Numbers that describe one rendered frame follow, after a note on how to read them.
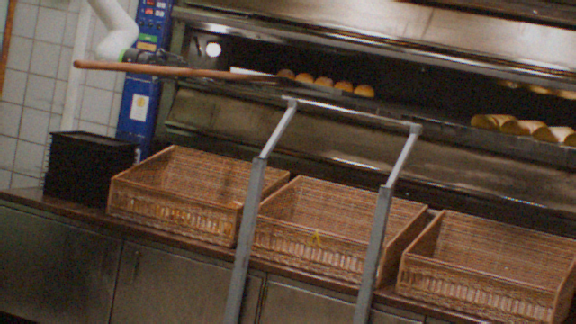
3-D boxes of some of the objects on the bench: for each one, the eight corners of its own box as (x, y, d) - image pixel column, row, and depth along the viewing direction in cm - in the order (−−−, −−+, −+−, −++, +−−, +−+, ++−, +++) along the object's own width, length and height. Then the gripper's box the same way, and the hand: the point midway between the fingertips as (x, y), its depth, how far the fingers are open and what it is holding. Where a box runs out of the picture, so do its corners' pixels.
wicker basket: (427, 276, 433) (442, 207, 431) (572, 314, 413) (588, 242, 410) (391, 294, 388) (407, 217, 386) (551, 337, 368) (569, 256, 365)
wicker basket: (161, 206, 479) (173, 143, 476) (281, 237, 459) (292, 172, 456) (102, 215, 434) (114, 146, 431) (231, 249, 414) (245, 176, 411)
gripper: (149, 41, 422) (205, 53, 414) (142, 83, 424) (197, 95, 415) (139, 40, 415) (196, 52, 407) (132, 83, 417) (188, 94, 409)
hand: (188, 72), depth 412 cm, fingers closed on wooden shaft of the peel, 3 cm apart
